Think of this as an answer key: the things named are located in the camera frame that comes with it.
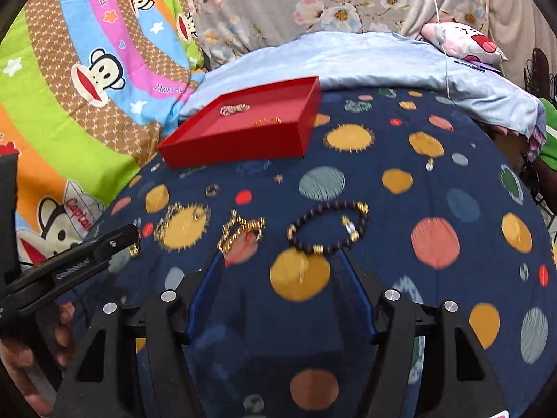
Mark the gold bangle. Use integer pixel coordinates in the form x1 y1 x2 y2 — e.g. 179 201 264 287
217 210 267 254

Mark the red jewelry tray box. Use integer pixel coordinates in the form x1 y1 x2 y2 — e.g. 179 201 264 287
157 76 323 170

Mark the pink cartoon pillow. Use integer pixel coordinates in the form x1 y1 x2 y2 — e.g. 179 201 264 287
420 22 508 64

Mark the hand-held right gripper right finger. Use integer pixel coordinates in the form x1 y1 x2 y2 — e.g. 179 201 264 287
337 250 510 418

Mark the green object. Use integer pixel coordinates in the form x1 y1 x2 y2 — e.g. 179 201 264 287
537 98 557 176

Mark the person's left hand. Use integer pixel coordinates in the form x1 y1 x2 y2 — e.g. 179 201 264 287
0 302 76 416

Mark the dark purple phone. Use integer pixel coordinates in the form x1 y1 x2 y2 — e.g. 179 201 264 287
453 58 499 74

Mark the dark bead bracelet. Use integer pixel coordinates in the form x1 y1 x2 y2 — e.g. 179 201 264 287
286 201 370 255

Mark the monkey print blanket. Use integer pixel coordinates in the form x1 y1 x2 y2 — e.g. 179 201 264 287
0 0 206 273

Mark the light blue pillow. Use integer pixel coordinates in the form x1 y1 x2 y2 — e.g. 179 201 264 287
178 30 547 151

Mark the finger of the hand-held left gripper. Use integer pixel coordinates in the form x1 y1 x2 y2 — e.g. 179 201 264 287
0 224 141 318

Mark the grey floral sheet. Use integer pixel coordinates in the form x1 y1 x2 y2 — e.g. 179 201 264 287
176 0 494 70

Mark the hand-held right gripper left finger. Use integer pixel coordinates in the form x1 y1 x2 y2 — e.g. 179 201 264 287
52 250 227 418

